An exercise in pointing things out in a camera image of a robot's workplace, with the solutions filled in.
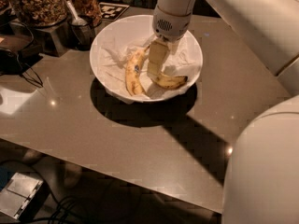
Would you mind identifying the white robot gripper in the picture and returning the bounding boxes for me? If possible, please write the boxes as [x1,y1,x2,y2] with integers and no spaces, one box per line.
[147,7,191,78]

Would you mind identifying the yellow curved banana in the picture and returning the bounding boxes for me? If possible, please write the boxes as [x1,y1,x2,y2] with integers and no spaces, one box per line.
[149,73,188,90]

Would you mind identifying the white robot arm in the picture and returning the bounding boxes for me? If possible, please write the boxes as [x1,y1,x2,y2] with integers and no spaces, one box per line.
[152,0,299,224]

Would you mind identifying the spotted banana with sticker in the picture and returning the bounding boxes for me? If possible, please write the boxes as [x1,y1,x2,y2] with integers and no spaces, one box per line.
[125,46,150,96]

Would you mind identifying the white bowl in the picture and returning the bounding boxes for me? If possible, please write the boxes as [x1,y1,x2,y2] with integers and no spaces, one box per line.
[89,14,204,104]

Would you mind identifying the white paper towel liner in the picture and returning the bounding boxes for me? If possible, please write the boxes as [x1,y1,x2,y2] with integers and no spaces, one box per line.
[93,34,203,104]

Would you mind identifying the black white fiducial marker card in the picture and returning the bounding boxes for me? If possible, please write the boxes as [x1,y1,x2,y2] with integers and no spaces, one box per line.
[100,2,129,21]

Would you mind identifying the black cup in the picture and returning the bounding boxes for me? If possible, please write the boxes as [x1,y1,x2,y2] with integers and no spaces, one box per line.
[67,16,95,51]

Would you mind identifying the white plastic spoon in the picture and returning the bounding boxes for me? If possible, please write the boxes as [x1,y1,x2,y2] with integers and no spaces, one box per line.
[64,0,87,26]

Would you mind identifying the small glass jar of nuts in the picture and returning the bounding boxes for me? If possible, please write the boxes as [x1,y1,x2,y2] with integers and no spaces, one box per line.
[72,0,102,27]

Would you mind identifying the metal stand block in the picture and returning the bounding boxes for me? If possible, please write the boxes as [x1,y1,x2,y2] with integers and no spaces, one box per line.
[33,21,69,57]

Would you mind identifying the large glass jar of nuts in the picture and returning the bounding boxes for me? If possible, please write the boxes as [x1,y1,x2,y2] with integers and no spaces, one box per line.
[9,0,67,27]

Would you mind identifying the grey metal box on floor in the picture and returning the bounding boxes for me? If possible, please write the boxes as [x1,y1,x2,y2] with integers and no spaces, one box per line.
[0,173,44,222]

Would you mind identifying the black device with cables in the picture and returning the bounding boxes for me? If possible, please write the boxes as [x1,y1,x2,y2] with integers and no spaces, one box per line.
[0,21,43,88]

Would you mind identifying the black floor cables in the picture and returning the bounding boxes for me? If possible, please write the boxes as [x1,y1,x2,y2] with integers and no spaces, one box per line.
[0,159,141,224]

